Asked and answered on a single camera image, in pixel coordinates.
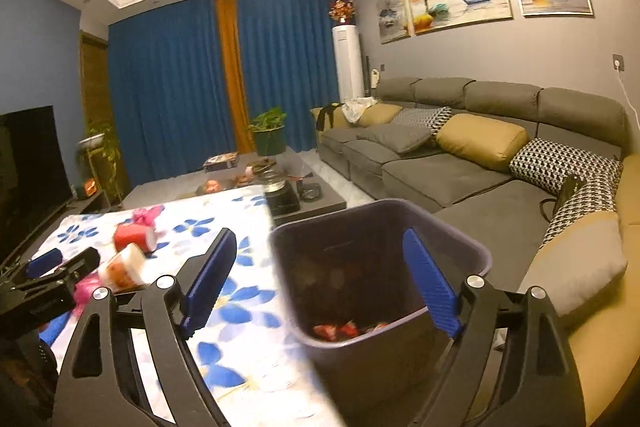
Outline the black bag strap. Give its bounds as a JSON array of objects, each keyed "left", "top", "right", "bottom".
[{"left": 537, "top": 174, "right": 586, "bottom": 219}]

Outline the green potted plant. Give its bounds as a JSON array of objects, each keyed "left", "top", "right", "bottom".
[{"left": 244, "top": 107, "right": 289, "bottom": 156}]

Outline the artificial flower arrangement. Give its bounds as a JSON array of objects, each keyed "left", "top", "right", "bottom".
[{"left": 327, "top": 0, "right": 359, "bottom": 27}]

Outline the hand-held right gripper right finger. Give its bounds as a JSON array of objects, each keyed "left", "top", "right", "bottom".
[{"left": 402, "top": 228, "right": 588, "bottom": 427}]

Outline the black white patterned cushion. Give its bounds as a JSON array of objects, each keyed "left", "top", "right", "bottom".
[
  {"left": 508, "top": 137, "right": 624, "bottom": 196},
  {"left": 390, "top": 107, "right": 454, "bottom": 138}
]

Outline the large yellow cushion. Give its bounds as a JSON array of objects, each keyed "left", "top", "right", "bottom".
[{"left": 434, "top": 113, "right": 530, "bottom": 173}]

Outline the small grey framed painting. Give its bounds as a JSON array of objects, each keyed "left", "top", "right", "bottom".
[{"left": 372, "top": 0, "right": 414, "bottom": 44}]

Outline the pink plastic bag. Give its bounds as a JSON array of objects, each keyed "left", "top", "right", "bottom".
[{"left": 74, "top": 274, "right": 101, "bottom": 304}]

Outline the small yellow cushion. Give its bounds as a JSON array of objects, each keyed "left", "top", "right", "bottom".
[{"left": 357, "top": 103, "right": 404, "bottom": 128}]

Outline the black clothing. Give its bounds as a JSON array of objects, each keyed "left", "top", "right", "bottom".
[{"left": 313, "top": 104, "right": 346, "bottom": 130}]

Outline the white standing air conditioner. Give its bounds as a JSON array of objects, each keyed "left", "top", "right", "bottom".
[{"left": 331, "top": 26, "right": 365, "bottom": 106}]

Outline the blue floral tablecloth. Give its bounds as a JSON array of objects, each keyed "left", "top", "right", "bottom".
[{"left": 30, "top": 184, "right": 351, "bottom": 427}]

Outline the grey and yellow sofa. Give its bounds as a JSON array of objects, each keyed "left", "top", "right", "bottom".
[{"left": 310, "top": 77, "right": 640, "bottom": 427}]

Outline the white and red paper cup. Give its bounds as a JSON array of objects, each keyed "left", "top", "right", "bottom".
[{"left": 100, "top": 243, "right": 151, "bottom": 294}]

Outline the dark grey plastic bin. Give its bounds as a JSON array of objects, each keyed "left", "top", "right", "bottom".
[{"left": 269, "top": 199, "right": 494, "bottom": 427}]

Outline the trailing potted plant on stand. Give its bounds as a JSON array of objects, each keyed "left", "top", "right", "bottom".
[{"left": 75, "top": 122, "right": 126, "bottom": 208}]

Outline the orange curtain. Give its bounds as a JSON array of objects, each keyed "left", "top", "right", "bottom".
[{"left": 214, "top": 0, "right": 256, "bottom": 156}]

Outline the white cable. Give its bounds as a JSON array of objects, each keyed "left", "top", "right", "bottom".
[{"left": 616, "top": 68, "right": 640, "bottom": 135}]

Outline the red snack bag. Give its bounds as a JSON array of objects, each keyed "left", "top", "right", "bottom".
[{"left": 312, "top": 319, "right": 392, "bottom": 341}]

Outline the printed flat box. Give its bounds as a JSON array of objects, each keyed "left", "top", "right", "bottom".
[{"left": 203, "top": 154, "right": 240, "bottom": 172}]

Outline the blue curtain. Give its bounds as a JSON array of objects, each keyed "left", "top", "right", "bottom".
[
  {"left": 236, "top": 0, "right": 359, "bottom": 154},
  {"left": 107, "top": 0, "right": 237, "bottom": 188}
]

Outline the grey coffee table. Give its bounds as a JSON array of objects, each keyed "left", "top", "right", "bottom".
[{"left": 122, "top": 147, "right": 349, "bottom": 219}]

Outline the grey television cabinet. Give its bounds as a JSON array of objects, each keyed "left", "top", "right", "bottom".
[{"left": 0, "top": 192, "right": 124, "bottom": 269}]

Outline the white clothing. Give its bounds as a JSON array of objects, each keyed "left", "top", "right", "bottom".
[{"left": 342, "top": 97, "right": 376, "bottom": 124}]

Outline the light grey cushion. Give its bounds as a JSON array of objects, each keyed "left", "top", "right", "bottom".
[{"left": 542, "top": 224, "right": 629, "bottom": 319}]

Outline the black flat television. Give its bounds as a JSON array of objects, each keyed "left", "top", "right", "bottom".
[{"left": 0, "top": 105, "right": 74, "bottom": 254}]

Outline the houndstooth cushion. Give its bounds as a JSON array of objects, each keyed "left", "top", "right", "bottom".
[{"left": 537, "top": 174, "right": 621, "bottom": 249}]

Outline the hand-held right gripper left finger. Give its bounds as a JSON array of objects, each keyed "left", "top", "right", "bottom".
[{"left": 52, "top": 228, "right": 241, "bottom": 427}]

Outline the dark grey cushion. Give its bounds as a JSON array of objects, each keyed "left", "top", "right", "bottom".
[{"left": 357, "top": 123, "right": 434, "bottom": 156}]

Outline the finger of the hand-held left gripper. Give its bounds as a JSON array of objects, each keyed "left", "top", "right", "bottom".
[
  {"left": 0, "top": 248, "right": 101, "bottom": 304},
  {"left": 26, "top": 248, "right": 64, "bottom": 278}
]

